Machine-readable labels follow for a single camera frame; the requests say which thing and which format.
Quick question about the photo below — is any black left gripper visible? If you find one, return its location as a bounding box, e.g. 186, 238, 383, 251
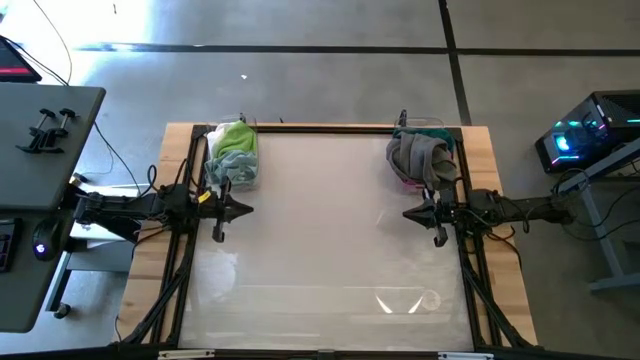
199, 177, 255, 243

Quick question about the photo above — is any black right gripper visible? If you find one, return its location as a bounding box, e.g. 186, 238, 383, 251
402, 187, 471, 248

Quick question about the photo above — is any mint green towel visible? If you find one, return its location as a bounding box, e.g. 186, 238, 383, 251
204, 149, 260, 189

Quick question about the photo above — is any small dark grey towel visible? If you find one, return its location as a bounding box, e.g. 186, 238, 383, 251
385, 130, 457, 191

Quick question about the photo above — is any lime green towel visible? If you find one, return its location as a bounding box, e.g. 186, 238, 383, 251
213, 121, 258, 159

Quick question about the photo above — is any cream white towel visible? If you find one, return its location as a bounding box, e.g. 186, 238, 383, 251
207, 124, 231, 157

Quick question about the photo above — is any clear plastic basket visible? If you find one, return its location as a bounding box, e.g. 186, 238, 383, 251
204, 115, 261, 191
392, 115, 459, 194

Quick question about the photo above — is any white printed sheet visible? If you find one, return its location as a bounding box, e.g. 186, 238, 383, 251
69, 182, 144, 241

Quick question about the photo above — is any grey metal stand desk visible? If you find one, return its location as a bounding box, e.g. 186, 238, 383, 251
552, 137, 640, 296

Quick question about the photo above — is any black computer tower with lights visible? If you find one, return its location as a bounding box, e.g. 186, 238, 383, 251
534, 89, 640, 175

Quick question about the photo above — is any black computer mouse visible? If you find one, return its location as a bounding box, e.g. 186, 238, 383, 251
32, 217, 64, 263

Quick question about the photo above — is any grey side desk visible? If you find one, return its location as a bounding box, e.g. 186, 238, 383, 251
0, 82, 134, 334

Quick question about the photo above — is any black desk clamp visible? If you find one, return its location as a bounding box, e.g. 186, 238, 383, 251
16, 108, 57, 155
39, 108, 77, 151

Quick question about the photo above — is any black keyboard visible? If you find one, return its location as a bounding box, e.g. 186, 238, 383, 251
0, 219, 24, 274

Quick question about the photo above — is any black monitor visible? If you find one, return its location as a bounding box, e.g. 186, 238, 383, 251
0, 35, 44, 84

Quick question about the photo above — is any black metal table frame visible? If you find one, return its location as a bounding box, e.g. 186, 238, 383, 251
114, 122, 539, 360

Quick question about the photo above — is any black floor cable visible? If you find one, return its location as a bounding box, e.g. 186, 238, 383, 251
93, 122, 142, 194

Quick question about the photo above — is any black monitor cable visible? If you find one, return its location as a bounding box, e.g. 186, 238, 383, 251
14, 42, 69, 86

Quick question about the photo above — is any orange cable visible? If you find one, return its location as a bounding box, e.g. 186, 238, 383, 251
32, 0, 74, 84

